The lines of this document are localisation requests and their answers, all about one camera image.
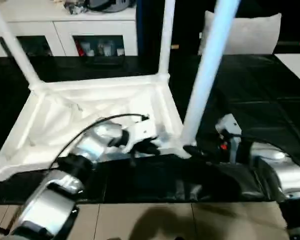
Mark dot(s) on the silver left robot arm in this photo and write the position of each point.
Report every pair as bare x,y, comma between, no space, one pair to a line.
65,180

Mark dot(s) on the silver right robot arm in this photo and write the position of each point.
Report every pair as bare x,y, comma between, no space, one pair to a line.
280,175

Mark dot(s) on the grey cushion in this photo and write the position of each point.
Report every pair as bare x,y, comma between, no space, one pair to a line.
250,34

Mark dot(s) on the white glass-door cabinet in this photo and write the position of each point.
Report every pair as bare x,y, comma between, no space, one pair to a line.
65,27

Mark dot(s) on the dark round appliance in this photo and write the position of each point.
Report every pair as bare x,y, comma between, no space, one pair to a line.
105,4

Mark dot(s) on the white flat board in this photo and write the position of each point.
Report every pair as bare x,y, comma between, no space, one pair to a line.
295,67

